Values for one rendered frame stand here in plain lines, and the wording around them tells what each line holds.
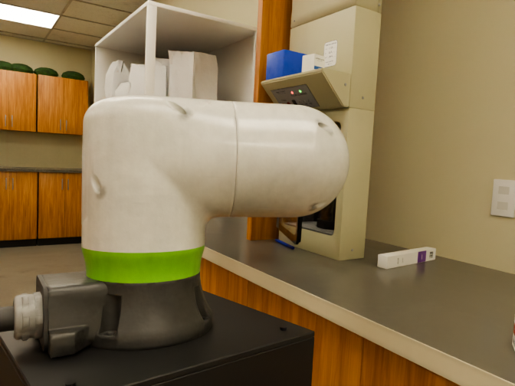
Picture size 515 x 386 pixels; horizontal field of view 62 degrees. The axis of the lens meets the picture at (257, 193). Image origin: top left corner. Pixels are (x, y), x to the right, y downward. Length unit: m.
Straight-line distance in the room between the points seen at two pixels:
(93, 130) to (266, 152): 0.17
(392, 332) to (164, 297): 0.53
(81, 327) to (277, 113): 0.28
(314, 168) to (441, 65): 1.30
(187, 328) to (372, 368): 0.58
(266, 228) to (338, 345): 0.72
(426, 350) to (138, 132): 0.61
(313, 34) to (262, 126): 1.11
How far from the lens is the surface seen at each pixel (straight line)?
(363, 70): 1.41
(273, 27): 1.67
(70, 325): 0.45
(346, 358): 1.02
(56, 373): 0.41
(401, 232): 1.76
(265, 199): 0.45
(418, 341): 0.84
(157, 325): 0.44
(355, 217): 1.40
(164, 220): 0.43
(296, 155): 0.44
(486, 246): 1.58
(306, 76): 1.35
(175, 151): 0.42
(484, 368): 0.79
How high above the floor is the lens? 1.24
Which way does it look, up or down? 5 degrees down
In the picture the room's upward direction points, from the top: 3 degrees clockwise
